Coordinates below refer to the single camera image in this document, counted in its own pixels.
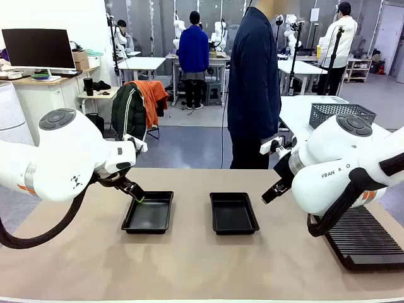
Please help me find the black tripod stand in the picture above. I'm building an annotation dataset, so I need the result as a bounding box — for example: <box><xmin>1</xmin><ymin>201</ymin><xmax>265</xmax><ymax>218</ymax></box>
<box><xmin>321</xmin><ymin>27</ymin><xmax>345</xmax><ymax>95</ymax></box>
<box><xmin>288</xmin><ymin>21</ymin><xmax>304</xmax><ymax>95</ymax></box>

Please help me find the seated person in white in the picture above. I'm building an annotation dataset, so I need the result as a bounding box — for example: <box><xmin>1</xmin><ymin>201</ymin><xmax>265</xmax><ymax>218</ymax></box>
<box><xmin>114</xmin><ymin>19</ymin><xmax>135</xmax><ymax>54</ymax></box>

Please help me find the grey step stool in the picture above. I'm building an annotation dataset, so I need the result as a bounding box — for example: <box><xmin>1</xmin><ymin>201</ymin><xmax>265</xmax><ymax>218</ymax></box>
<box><xmin>205</xmin><ymin>82</ymin><xmax>225</xmax><ymax>107</ymax></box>

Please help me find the grey mesh basket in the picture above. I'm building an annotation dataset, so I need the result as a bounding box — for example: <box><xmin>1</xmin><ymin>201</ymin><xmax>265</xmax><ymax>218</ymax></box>
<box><xmin>309</xmin><ymin>102</ymin><xmax>377</xmax><ymax>129</ymax></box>

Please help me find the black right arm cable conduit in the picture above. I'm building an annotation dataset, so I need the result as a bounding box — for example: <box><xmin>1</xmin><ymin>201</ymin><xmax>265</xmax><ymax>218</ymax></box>
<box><xmin>306</xmin><ymin>151</ymin><xmax>404</xmax><ymax>238</ymax></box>

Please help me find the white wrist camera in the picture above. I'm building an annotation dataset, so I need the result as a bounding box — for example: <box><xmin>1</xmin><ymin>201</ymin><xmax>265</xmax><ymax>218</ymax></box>
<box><xmin>259</xmin><ymin>137</ymin><xmax>283</xmax><ymax>155</ymax></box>
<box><xmin>122</xmin><ymin>134</ymin><xmax>148</xmax><ymax>154</ymax></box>

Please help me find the black slotted PCB rack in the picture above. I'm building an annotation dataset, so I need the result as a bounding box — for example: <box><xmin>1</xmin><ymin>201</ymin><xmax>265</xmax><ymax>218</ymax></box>
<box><xmin>311</xmin><ymin>205</ymin><xmax>404</xmax><ymax>272</ymax></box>

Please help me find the person in white jacket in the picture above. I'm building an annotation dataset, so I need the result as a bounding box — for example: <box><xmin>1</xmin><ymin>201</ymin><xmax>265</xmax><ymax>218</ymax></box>
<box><xmin>318</xmin><ymin>1</ymin><xmax>359</xmax><ymax>95</ymax></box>

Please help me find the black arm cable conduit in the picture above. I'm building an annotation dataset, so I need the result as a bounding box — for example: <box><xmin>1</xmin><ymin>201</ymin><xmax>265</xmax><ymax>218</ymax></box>
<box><xmin>306</xmin><ymin>151</ymin><xmax>404</xmax><ymax>238</ymax></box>
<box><xmin>0</xmin><ymin>172</ymin><xmax>99</xmax><ymax>250</ymax></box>

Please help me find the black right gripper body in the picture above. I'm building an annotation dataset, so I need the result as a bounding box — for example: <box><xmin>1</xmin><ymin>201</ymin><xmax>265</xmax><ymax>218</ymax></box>
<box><xmin>273</xmin><ymin>148</ymin><xmax>300</xmax><ymax>191</ymax></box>

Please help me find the person in navy coat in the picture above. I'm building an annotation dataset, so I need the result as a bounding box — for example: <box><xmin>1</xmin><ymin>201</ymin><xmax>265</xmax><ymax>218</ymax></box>
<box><xmin>227</xmin><ymin>0</ymin><xmax>282</xmax><ymax>170</ymax></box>

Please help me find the person in blue hoodie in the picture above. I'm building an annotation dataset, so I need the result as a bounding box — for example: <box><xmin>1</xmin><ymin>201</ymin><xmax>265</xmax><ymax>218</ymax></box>
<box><xmin>178</xmin><ymin>11</ymin><xmax>211</xmax><ymax>110</ymax></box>

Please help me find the wooden top work table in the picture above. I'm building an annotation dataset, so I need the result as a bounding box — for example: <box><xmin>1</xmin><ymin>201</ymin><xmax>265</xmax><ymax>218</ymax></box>
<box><xmin>165</xmin><ymin>52</ymin><xmax>231</xmax><ymax>105</ymax></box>

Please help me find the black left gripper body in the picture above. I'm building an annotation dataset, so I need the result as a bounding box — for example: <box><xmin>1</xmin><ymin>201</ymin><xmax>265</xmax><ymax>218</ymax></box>
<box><xmin>95</xmin><ymin>167</ymin><xmax>129</xmax><ymax>191</ymax></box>

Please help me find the dark green striped jacket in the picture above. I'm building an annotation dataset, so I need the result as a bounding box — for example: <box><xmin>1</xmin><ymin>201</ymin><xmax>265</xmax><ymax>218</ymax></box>
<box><xmin>110</xmin><ymin>83</ymin><xmax>148</xmax><ymax>142</ymax></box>

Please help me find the white table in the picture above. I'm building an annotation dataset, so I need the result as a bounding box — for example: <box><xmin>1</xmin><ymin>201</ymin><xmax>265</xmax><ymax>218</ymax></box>
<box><xmin>279</xmin><ymin>95</ymin><xmax>350</xmax><ymax>135</ymax></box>
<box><xmin>118</xmin><ymin>56</ymin><xmax>167</xmax><ymax>83</ymax></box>
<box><xmin>277</xmin><ymin>59</ymin><xmax>328</xmax><ymax>95</ymax></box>

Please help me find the black computer monitor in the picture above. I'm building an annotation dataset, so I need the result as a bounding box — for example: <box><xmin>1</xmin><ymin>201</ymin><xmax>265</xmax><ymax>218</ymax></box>
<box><xmin>1</xmin><ymin>28</ymin><xmax>77</xmax><ymax>76</ymax></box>

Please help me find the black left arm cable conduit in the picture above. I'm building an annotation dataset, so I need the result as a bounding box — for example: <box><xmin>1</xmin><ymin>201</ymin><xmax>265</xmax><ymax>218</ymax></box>
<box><xmin>0</xmin><ymin>172</ymin><xmax>99</xmax><ymax>250</ymax></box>

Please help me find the white air purifier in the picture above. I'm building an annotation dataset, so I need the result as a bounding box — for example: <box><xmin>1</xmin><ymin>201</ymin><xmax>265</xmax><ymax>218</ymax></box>
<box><xmin>0</xmin><ymin>81</ymin><xmax>35</xmax><ymax>146</ymax></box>

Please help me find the small beige side table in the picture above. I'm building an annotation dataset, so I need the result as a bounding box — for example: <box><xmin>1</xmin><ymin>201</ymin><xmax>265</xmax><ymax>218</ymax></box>
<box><xmin>77</xmin><ymin>86</ymin><xmax>121</xmax><ymax>116</ymax></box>

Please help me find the cardboard box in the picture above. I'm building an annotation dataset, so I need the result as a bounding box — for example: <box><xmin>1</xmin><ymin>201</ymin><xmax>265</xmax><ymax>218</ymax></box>
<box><xmin>71</xmin><ymin>50</ymin><xmax>90</xmax><ymax>71</ymax></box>

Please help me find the orange jacket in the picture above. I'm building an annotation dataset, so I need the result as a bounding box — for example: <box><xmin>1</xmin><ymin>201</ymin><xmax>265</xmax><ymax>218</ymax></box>
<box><xmin>124</xmin><ymin>80</ymin><xmax>170</xmax><ymax>129</ymax></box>

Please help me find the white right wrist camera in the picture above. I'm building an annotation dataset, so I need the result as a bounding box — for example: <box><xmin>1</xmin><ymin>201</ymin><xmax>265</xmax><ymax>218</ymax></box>
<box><xmin>259</xmin><ymin>137</ymin><xmax>283</xmax><ymax>155</ymax></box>

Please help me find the black ESD tray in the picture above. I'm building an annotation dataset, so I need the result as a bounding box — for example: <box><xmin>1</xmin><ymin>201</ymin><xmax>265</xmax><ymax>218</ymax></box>
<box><xmin>209</xmin><ymin>191</ymin><xmax>261</xmax><ymax>236</ymax></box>
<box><xmin>121</xmin><ymin>190</ymin><xmax>175</xmax><ymax>235</ymax></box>

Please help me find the white cabinet desk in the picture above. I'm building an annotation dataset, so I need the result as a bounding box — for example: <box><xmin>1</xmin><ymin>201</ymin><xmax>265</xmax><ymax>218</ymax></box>
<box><xmin>12</xmin><ymin>66</ymin><xmax>99</xmax><ymax>146</ymax></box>

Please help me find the black backpack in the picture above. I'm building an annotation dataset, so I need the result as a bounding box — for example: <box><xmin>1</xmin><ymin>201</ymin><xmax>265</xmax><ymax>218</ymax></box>
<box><xmin>85</xmin><ymin>112</ymin><xmax>105</xmax><ymax>135</ymax></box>

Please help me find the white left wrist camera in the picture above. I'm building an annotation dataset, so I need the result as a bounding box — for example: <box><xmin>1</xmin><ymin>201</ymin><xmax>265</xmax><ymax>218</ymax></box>
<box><xmin>122</xmin><ymin>134</ymin><xmax>148</xmax><ymax>154</ymax></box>

